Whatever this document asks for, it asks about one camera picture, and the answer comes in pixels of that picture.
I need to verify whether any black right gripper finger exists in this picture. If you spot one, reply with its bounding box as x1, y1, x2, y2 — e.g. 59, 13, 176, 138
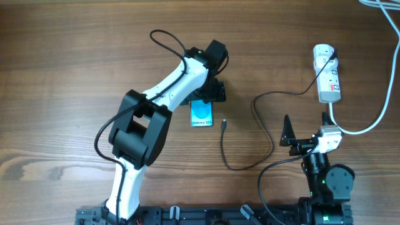
281, 114, 296, 141
322, 112, 334, 126

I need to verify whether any blue screen smartphone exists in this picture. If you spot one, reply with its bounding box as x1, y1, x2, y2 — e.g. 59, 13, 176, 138
191, 100, 213, 128

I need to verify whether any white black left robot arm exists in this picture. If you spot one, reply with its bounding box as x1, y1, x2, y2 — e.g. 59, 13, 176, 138
101, 41, 229, 224

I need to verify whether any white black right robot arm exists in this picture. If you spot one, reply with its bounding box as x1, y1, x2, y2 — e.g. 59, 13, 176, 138
279, 112, 355, 225

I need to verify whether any white power strip socket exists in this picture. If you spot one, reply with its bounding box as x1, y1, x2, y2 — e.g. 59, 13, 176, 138
313, 44, 341, 104

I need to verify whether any black usb charging cable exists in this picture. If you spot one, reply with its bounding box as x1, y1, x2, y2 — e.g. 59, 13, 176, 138
219, 49, 339, 171

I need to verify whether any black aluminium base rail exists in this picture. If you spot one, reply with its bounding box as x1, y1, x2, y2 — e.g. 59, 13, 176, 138
74, 204, 354, 225

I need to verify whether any white power strip cord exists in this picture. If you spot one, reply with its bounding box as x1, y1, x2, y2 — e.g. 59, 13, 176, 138
328, 0, 400, 136

